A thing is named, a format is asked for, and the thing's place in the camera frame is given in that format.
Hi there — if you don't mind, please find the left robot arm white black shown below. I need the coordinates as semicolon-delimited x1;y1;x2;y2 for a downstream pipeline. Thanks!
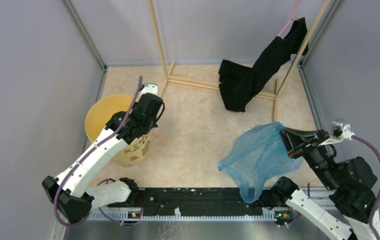
42;93;165;227

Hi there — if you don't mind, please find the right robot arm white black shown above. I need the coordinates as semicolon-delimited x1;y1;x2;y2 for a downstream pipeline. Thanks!
258;123;380;240

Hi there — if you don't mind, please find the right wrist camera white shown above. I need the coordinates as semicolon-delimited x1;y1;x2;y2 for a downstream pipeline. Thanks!
319;118;355;146

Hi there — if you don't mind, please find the blue plastic trash bag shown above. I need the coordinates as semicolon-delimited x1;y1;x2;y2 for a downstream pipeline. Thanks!
217;121;304;204

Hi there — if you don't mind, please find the wooden drying rack frame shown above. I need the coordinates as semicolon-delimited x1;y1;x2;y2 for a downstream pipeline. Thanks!
147;0;332;121

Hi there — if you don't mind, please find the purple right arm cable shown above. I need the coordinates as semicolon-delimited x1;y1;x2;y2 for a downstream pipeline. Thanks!
351;134;380;240

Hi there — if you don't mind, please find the black cloth garment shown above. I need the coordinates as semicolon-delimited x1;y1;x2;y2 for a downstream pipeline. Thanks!
218;17;308;113

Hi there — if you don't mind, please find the yellow paper trash bin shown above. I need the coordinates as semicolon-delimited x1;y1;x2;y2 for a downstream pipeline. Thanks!
84;94;153;166

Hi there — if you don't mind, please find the pink hanger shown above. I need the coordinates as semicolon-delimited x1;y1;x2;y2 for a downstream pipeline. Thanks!
277;0;301;37

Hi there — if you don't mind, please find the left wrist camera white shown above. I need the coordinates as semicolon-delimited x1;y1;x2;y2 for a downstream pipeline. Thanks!
139;83;159;98

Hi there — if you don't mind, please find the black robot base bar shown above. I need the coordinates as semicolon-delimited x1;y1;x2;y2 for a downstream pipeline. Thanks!
108;187;290;217

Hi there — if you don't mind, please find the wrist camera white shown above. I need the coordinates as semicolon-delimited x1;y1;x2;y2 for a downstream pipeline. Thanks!
139;83;159;98
319;118;355;146

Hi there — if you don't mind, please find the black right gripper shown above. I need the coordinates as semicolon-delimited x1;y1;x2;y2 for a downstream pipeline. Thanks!
275;124;340;189

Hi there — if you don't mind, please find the white slotted cable duct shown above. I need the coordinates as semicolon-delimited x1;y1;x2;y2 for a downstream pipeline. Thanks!
102;208;277;222

